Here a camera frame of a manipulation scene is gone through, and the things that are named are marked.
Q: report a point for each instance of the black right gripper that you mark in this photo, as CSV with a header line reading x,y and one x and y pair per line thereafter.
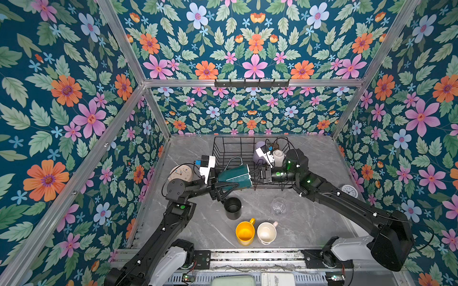
x,y
266,173

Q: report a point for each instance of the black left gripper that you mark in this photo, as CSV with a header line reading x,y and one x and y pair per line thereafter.
x,y
214,191

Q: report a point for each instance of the black mug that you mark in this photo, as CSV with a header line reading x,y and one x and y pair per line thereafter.
x,y
233,208

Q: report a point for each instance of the green mug white inside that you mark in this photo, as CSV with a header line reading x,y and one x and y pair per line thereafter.
x,y
240,174

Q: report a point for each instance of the white faceted mug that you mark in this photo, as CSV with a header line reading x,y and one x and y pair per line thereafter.
x,y
279,157

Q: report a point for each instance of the brown textured cup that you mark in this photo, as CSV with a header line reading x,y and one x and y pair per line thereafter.
x,y
273,146

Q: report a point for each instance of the yellow mug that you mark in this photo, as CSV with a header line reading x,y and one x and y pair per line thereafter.
x,y
245,232

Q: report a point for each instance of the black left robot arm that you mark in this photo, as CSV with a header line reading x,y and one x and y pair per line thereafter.
x,y
142,270

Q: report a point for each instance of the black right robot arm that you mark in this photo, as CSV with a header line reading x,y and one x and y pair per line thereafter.
x,y
389,238

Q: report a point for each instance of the clear glass cup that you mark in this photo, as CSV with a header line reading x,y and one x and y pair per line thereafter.
x,y
279,206

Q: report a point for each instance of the pink round clock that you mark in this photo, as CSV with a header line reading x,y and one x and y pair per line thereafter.
x,y
183,172

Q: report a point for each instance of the white round clock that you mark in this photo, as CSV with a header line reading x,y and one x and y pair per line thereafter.
x,y
350,190

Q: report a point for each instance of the green device at front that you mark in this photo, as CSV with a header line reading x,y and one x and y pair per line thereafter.
x,y
235,280

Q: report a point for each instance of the white device at front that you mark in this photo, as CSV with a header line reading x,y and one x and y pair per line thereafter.
x,y
277,279

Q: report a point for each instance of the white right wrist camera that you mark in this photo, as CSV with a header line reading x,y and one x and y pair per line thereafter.
x,y
264,153

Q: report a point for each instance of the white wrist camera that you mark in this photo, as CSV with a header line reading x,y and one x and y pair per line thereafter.
x,y
206,163
264,153

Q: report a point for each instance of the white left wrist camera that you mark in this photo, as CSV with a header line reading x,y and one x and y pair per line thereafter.
x,y
206,163

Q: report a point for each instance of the black wire dish rack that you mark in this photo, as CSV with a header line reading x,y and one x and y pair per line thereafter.
x,y
231,152

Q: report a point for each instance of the cream mug pink handle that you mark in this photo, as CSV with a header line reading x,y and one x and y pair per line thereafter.
x,y
267,232

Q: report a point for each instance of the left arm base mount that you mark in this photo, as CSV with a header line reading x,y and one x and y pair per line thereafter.
x,y
193,258

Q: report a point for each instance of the black hook rail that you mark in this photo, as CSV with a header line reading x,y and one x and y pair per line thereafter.
x,y
253,83

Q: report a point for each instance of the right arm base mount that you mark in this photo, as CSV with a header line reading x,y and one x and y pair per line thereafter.
x,y
324,258

